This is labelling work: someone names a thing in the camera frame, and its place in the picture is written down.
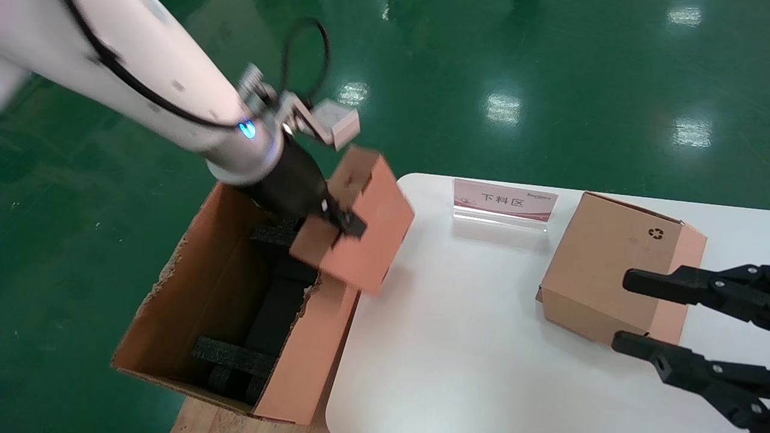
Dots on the acrylic sign with Chinese text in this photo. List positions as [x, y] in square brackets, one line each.
[505, 200]

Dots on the black foam insert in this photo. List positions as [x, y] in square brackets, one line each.
[234, 358]

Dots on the plain small cardboard box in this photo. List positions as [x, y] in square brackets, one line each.
[373, 240]

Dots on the big open cardboard box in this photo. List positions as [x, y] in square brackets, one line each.
[204, 288]

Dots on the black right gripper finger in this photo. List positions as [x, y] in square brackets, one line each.
[722, 288]
[722, 385]

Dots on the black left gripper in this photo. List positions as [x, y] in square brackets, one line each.
[289, 186]

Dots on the cardboard box with recycling symbol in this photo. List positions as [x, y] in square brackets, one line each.
[601, 270]

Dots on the wooden pallet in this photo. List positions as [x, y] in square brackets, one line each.
[204, 422]

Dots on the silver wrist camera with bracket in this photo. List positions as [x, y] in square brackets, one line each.
[337, 123]

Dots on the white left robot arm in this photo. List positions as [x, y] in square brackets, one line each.
[120, 60]

